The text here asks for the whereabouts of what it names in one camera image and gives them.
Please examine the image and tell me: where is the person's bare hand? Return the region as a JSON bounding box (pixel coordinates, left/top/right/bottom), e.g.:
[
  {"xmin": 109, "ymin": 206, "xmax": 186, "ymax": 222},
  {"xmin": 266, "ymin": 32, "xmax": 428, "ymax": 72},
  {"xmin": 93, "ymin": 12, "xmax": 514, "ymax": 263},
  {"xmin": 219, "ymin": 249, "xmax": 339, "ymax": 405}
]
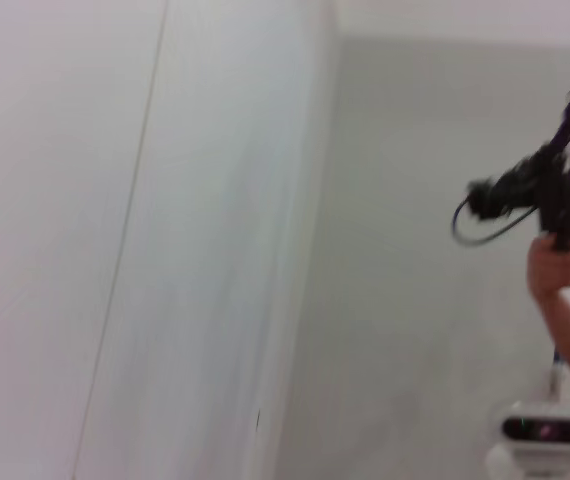
[{"xmin": 526, "ymin": 233, "xmax": 570, "ymax": 302}]

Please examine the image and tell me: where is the black teleoperation handle device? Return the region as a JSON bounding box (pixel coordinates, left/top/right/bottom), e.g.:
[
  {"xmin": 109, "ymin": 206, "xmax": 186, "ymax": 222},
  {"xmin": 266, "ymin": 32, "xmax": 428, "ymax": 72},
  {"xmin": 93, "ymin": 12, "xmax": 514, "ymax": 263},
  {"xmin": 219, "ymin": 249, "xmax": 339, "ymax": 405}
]
[{"xmin": 466, "ymin": 87, "xmax": 570, "ymax": 252}]

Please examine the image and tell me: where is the black looped cable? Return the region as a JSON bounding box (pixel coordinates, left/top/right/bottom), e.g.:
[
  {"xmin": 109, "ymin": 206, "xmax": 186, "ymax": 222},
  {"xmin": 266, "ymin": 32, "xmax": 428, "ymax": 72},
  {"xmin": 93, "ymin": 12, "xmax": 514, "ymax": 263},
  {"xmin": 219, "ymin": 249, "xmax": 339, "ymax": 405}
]
[{"xmin": 451, "ymin": 196, "xmax": 542, "ymax": 248}]

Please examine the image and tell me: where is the white depth camera unit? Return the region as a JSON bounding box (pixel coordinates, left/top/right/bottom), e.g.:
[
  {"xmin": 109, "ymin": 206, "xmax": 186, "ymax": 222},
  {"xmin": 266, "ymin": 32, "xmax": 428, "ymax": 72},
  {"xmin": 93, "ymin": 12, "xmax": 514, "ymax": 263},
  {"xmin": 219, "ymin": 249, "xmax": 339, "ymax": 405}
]
[{"xmin": 484, "ymin": 398, "xmax": 570, "ymax": 480}]

